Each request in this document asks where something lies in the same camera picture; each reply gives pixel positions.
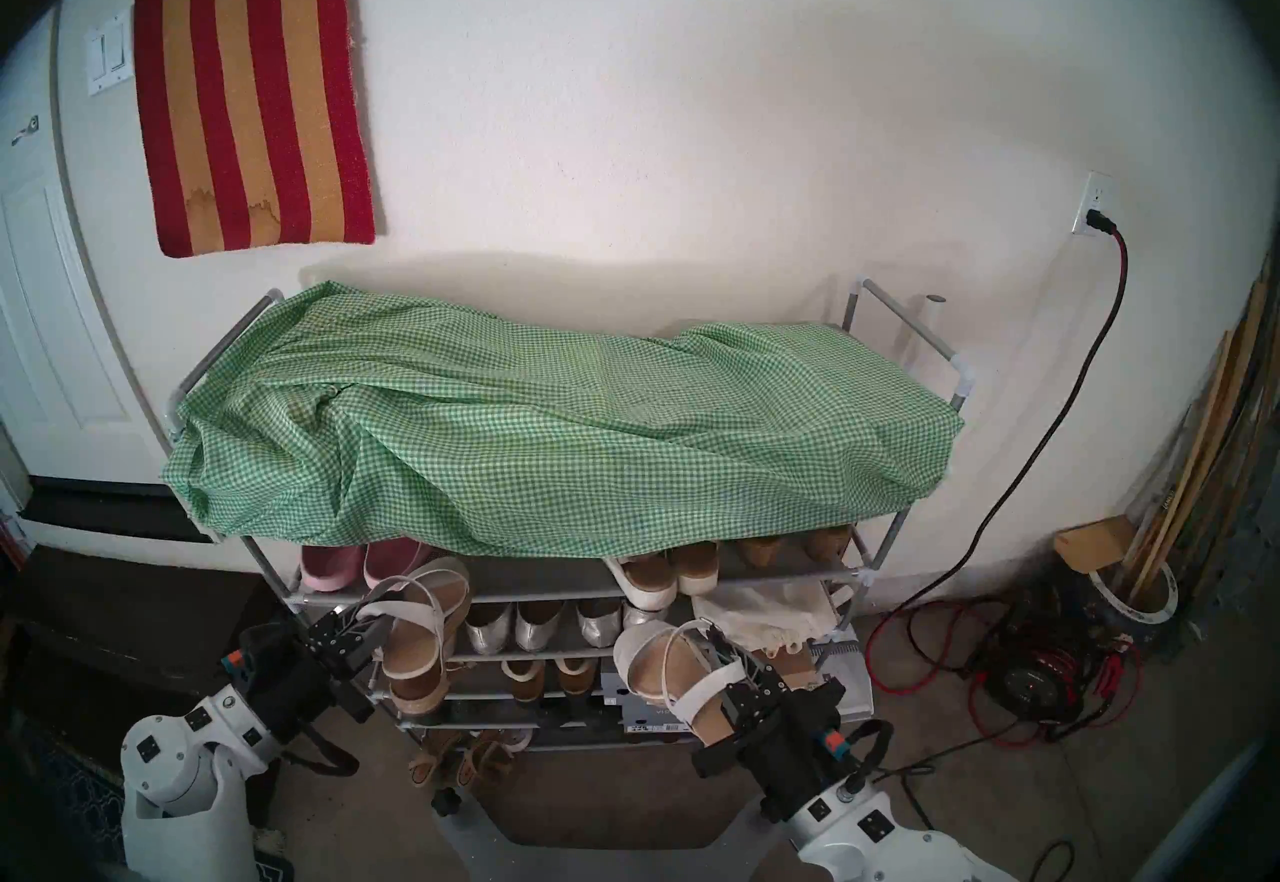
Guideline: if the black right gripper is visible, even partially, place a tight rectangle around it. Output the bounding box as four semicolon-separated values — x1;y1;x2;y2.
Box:
692;619;891;821

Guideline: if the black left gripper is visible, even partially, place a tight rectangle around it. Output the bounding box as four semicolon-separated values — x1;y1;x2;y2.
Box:
226;610;394;748

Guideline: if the white strap wedge sandal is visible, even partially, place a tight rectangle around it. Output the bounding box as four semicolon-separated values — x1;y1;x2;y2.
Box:
355;558;474;729
612;620;801;749

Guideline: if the large white shoe box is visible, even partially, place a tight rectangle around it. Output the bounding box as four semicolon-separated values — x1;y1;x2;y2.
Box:
800;640;873;721

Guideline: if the grey metal shoe rack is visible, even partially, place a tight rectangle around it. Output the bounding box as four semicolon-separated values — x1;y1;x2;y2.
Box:
165;278;976;753

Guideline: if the white cloth dust bag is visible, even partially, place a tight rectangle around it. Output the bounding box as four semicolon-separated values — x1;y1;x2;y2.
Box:
692;582;836;656

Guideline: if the white platform sandal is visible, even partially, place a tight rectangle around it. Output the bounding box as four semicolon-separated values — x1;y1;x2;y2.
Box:
672;542;721;596
605;555;679;613

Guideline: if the black wooden step box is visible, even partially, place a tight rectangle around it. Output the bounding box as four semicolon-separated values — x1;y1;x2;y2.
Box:
0;545;291;751

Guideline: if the green gingham cloth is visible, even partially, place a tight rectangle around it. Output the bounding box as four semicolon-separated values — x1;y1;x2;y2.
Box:
162;282;966;559

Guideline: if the black door mat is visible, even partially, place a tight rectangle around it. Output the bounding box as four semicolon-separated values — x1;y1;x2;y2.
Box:
18;480;216;543

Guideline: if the blue patterned rug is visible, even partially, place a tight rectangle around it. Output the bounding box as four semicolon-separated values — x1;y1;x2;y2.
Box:
20;720;131;871

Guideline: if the small cardboard box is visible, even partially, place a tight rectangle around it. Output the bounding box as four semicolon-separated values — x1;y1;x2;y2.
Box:
1053;518;1136;576

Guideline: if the white plastic bucket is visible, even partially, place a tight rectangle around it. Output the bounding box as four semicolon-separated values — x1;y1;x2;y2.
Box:
1085;562;1181;626

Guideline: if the wooden slats bundle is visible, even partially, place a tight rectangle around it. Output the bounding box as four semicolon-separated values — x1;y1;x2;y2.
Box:
1120;270;1280;601

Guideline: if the red tan striped flag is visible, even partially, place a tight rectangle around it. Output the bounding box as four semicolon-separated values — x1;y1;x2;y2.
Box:
135;0;377;259

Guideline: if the red extension cord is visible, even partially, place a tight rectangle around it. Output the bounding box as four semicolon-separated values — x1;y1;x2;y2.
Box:
863;598;1146;751

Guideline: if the tan strappy sandal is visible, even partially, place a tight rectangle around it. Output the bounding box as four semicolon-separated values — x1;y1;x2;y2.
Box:
408;730;461;788
458;730;516;788

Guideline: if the thick black right wrist cable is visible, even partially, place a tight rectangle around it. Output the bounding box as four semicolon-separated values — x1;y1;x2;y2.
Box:
830;720;936;791

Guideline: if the black floor cable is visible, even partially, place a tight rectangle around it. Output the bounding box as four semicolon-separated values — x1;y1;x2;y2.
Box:
880;730;1076;882

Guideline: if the grey robot base frame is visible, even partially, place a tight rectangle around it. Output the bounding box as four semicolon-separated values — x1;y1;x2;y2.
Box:
430;790;801;882

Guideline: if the black red cord reel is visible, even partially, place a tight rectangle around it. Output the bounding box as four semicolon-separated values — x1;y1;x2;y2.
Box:
970;610;1101;741

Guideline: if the black red power cord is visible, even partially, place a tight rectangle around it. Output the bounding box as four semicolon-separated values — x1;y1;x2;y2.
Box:
865;208;1129;631

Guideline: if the white wall outlet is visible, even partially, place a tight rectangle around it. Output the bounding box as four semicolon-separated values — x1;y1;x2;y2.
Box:
1072;173;1113;239

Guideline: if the white double light switch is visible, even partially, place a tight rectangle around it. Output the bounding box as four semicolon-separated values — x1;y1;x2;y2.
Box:
85;8;136;98

